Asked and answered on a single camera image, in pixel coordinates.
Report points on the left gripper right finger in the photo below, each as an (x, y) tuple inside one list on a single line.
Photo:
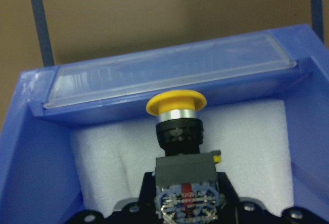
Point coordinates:
[(237, 209)]

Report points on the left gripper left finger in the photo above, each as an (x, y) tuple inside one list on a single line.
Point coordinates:
[(130, 210)]

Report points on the yellow mushroom push button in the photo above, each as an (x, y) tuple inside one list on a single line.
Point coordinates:
[(185, 179)]

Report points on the white foam pad in bin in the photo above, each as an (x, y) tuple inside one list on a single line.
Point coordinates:
[(252, 136)]

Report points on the blue bin left side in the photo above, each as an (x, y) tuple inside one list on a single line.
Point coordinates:
[(39, 178)]

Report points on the clear bin label holder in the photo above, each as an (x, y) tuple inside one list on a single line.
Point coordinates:
[(180, 65)]

